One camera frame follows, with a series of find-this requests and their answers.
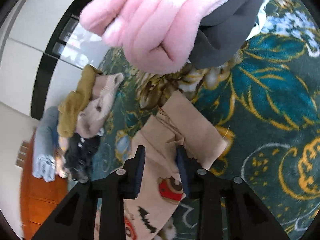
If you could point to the wooden headboard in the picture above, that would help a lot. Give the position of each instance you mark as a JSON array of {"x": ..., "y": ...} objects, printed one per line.
[{"x": 42, "y": 205}]

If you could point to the white wardrobe with black stripe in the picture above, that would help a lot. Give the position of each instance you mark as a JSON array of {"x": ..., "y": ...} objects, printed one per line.
[{"x": 25, "y": 55}]

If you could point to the black garment with white stripes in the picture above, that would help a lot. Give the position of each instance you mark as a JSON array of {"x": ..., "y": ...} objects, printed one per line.
[{"x": 225, "y": 30}]

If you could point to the teal floral blanket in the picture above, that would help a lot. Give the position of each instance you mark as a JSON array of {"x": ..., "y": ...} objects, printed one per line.
[{"x": 262, "y": 92}]

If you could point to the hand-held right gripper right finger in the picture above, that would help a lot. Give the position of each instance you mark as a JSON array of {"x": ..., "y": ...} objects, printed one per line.
[{"x": 182, "y": 170}]

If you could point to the dark grey fleece jacket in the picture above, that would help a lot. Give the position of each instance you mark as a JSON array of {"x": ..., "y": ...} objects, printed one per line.
[{"x": 80, "y": 155}]

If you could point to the pink fleece cloth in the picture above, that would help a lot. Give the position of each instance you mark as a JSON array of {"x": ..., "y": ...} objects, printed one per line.
[{"x": 155, "y": 25}]

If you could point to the folded light blue quilt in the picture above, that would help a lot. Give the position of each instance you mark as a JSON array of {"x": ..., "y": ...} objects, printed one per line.
[{"x": 43, "y": 142}]

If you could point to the beige fuzzy sweater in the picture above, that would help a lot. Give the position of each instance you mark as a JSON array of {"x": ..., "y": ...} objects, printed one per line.
[{"x": 100, "y": 105}]

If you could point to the cream printed garment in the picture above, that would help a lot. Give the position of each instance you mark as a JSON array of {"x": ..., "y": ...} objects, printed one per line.
[{"x": 160, "y": 140}]

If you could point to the olive green knit garment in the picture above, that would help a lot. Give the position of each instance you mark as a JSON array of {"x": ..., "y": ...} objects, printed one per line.
[{"x": 75, "y": 105}]

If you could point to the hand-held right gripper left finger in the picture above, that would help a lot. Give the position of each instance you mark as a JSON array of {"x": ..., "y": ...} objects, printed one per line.
[{"x": 139, "y": 170}]

